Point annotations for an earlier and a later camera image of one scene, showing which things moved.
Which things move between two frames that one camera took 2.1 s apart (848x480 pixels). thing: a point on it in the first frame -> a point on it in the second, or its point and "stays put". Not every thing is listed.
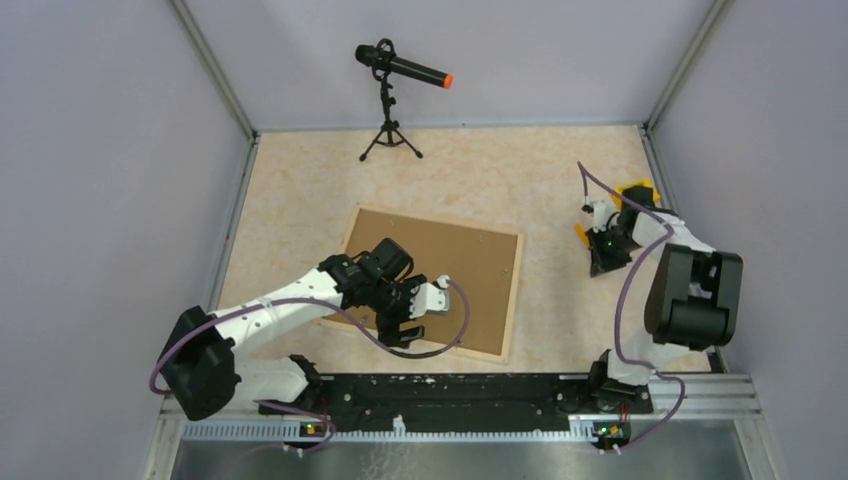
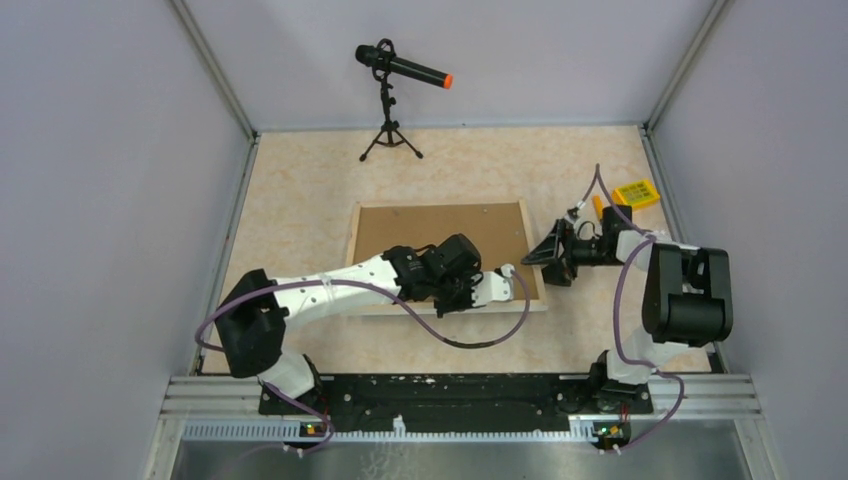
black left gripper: [389, 333] -> [465, 303]
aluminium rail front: [706, 409] stays put
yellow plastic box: [618, 199] stays put
